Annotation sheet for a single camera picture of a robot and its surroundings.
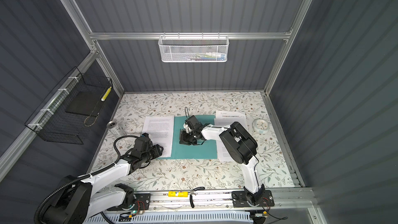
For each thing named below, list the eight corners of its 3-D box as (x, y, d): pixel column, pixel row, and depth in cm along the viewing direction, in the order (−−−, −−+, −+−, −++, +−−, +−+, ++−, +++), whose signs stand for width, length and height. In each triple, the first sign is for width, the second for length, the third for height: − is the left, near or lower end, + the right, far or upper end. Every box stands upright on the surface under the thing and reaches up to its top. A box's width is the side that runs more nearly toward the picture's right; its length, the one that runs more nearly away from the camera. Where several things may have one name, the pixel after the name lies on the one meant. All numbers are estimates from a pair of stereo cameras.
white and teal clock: (254, 133, 99) (255, 131, 97) (251, 121, 106) (252, 118, 103) (269, 133, 99) (271, 131, 97) (265, 121, 106) (267, 118, 103)
